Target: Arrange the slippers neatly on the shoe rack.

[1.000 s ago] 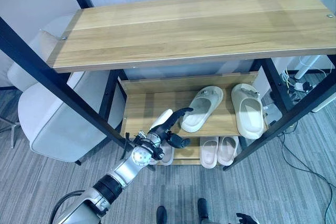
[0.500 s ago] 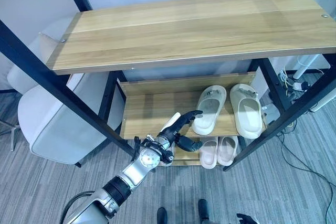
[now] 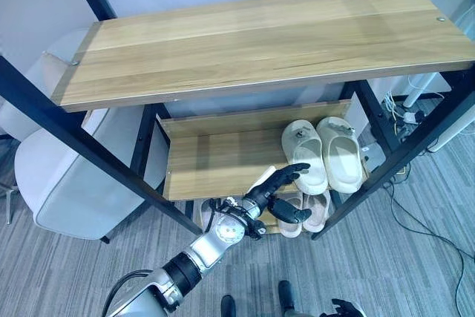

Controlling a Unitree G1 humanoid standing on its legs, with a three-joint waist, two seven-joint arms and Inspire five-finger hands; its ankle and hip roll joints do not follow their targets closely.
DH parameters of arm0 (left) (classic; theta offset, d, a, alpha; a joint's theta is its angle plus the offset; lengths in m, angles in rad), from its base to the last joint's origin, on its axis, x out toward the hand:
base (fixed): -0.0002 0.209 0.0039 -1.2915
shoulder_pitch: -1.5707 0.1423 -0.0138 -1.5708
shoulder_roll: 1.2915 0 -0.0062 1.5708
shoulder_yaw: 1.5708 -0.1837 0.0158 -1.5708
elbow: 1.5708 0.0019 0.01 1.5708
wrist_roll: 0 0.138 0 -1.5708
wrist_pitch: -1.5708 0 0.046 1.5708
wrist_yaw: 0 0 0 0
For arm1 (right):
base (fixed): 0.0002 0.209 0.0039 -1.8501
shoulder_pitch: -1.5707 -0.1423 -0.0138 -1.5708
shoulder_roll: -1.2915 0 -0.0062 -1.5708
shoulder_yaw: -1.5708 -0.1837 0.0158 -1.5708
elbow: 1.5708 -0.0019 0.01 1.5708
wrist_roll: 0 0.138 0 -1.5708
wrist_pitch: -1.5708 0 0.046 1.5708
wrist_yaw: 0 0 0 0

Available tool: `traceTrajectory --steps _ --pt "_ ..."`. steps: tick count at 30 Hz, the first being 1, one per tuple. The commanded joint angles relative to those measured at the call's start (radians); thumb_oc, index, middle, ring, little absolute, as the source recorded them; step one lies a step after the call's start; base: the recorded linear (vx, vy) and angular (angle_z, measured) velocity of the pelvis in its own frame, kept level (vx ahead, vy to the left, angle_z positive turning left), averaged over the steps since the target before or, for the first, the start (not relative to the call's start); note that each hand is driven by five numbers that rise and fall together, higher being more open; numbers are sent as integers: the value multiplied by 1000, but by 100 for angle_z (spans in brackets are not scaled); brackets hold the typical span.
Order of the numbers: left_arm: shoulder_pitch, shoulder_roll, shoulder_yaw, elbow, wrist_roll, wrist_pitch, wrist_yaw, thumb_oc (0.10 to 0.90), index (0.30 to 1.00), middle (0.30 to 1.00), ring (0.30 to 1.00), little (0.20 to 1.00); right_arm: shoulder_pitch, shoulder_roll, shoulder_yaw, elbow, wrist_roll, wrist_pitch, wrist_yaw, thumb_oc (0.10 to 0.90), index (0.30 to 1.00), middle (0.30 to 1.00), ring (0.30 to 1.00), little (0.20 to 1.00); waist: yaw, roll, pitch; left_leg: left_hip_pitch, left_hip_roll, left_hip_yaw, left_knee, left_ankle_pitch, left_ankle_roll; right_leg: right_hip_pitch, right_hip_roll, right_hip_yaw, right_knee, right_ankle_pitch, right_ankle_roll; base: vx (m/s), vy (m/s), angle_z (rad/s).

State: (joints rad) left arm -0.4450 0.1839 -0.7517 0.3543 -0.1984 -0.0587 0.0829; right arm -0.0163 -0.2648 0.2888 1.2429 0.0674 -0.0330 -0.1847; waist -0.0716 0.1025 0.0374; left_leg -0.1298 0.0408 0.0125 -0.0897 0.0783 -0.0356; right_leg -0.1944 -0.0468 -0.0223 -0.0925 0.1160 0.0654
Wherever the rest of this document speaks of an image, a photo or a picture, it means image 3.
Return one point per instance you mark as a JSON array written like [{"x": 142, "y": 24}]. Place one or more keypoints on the white round desk leg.
[{"x": 419, "y": 88}]

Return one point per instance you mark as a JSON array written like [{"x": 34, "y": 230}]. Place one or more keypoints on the white padded chair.
[{"x": 81, "y": 191}]

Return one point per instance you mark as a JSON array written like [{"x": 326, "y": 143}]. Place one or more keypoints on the black metal rack frame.
[{"x": 67, "y": 120}]

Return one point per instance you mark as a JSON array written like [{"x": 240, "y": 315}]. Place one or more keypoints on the white power strip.
[{"x": 411, "y": 117}]

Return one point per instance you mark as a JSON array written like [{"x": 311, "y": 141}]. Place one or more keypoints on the white slipper with round charm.
[{"x": 304, "y": 153}]

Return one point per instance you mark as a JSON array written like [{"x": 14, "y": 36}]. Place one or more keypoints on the white slipper with grey charm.
[{"x": 341, "y": 153}]

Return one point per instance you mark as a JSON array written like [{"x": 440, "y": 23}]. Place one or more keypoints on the dark robot foot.
[
  {"x": 228, "y": 306},
  {"x": 287, "y": 296}
]

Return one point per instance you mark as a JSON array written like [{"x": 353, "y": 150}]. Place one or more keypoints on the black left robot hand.
[{"x": 264, "y": 194}]

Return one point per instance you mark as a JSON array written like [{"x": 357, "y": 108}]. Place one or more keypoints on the grey flat box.
[{"x": 373, "y": 153}]

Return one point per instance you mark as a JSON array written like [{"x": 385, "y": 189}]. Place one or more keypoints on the dark right robot foot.
[{"x": 287, "y": 296}]

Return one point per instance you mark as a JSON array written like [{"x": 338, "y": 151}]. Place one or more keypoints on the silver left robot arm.
[{"x": 215, "y": 237}]

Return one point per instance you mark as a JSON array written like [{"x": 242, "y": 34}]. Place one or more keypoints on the dark left robot foot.
[{"x": 228, "y": 306}]

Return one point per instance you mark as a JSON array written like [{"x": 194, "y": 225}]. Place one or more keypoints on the wooden shelf board with lip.
[{"x": 222, "y": 161}]

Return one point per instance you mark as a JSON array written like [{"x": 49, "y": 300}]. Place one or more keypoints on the large wooden shelf board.
[{"x": 259, "y": 46}]

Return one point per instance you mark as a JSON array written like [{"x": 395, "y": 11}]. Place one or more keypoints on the white slanted desk leg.
[{"x": 451, "y": 133}]

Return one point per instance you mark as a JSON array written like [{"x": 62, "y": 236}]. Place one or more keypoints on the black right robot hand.
[{"x": 345, "y": 307}]

